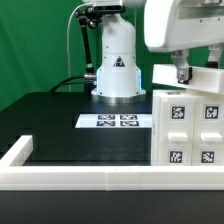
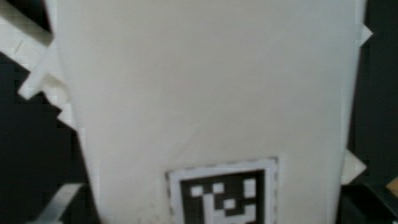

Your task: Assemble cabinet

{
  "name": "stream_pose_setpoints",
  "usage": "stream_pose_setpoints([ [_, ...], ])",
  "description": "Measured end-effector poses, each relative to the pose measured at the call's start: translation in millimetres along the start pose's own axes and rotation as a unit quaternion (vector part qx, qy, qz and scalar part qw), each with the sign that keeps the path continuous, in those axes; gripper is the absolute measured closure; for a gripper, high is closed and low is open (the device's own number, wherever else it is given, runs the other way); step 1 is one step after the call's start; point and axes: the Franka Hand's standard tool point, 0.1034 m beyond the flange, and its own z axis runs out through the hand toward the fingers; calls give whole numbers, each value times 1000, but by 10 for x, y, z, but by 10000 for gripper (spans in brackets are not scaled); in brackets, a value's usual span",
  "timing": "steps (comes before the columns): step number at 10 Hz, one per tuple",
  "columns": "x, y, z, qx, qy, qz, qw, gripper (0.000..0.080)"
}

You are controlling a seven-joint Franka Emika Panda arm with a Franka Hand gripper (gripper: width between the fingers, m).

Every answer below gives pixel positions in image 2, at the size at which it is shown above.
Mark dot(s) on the white cabinet box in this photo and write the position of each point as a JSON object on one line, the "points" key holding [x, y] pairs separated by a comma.
{"points": [[29, 47]]}

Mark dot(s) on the white rectangular block with tags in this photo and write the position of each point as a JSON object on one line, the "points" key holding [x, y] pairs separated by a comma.
{"points": [[210, 85]]}

